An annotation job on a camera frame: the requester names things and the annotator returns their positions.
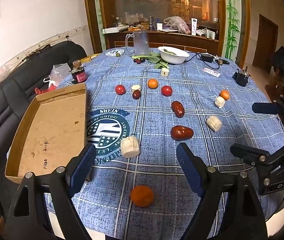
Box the flat white box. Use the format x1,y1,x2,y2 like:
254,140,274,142
102,26,130,34

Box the jar with red label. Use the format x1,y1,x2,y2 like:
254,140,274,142
71,60,88,84

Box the blue plaid tablecloth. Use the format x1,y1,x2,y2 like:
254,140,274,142
44,46,284,240

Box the large red jujube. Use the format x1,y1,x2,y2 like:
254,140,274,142
171,101,185,118
170,126,194,141

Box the leafy green vegetable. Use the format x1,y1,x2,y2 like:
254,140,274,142
132,53,170,69

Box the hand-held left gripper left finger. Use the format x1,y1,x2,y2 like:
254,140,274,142
4,143,97,240

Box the clear plastic container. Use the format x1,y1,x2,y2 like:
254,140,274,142
49,64,71,83

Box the glass pitcher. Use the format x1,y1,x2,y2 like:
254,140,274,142
125,31,150,56

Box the red packet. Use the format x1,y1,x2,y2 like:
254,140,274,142
34,86,57,95

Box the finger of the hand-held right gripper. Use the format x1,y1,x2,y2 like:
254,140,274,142
230,142,284,167
252,96,284,140

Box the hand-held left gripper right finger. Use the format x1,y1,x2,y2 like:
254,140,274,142
176,142,269,240

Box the shallow cardboard box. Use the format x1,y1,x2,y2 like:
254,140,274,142
5,82,93,184

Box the pink plastic bag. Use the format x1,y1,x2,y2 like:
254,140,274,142
163,16,191,34

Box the black device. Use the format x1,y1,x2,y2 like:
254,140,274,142
232,66,251,87

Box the white printed card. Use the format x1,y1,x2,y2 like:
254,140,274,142
203,67,220,77

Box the brown wooden door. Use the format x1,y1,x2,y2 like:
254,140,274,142
253,14,279,67

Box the wooden glass cabinet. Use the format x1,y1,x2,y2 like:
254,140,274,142
83,0,251,58

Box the white bowl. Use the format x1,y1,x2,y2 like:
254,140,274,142
158,46,190,65

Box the black cable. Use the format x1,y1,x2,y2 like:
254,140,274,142
184,52,222,70

